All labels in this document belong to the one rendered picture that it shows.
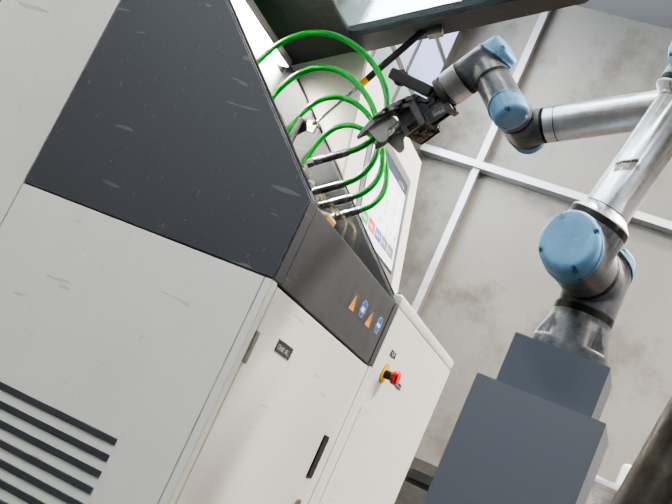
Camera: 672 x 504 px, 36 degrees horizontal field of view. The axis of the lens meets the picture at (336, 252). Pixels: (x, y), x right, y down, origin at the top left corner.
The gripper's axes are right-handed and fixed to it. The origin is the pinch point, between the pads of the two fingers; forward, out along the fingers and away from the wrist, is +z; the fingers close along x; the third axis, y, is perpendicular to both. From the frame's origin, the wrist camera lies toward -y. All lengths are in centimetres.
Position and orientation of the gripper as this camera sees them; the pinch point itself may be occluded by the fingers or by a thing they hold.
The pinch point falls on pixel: (369, 137)
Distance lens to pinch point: 225.0
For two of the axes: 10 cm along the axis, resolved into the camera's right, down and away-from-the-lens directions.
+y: 3.7, 8.3, -4.2
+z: -7.6, 5.3, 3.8
